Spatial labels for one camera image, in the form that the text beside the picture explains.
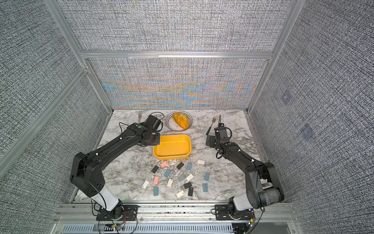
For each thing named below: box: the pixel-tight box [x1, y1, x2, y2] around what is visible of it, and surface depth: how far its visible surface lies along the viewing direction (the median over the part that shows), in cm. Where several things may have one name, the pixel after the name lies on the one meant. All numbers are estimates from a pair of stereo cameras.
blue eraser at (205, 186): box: [202, 182, 208, 193], surface depth 83 cm
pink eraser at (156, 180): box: [153, 175, 160, 185], surface depth 85 cm
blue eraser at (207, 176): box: [204, 172, 210, 181], surface depth 87 cm
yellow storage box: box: [152, 134, 192, 161], surface depth 99 cm
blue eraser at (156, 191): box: [153, 186, 159, 196], surface depth 82 cm
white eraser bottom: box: [175, 190, 186, 199], surface depth 81 cm
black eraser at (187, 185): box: [183, 181, 193, 190], surface depth 85 cm
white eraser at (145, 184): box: [141, 179, 150, 190], surface depth 84 cm
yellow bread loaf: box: [172, 112, 190, 130], surface depth 108 cm
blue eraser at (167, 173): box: [163, 169, 172, 178], surface depth 90 cm
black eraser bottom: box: [187, 186, 194, 197], surface depth 81 cm
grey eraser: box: [177, 173, 187, 182], surface depth 87 cm
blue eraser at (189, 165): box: [187, 161, 193, 171], surface depth 92 cm
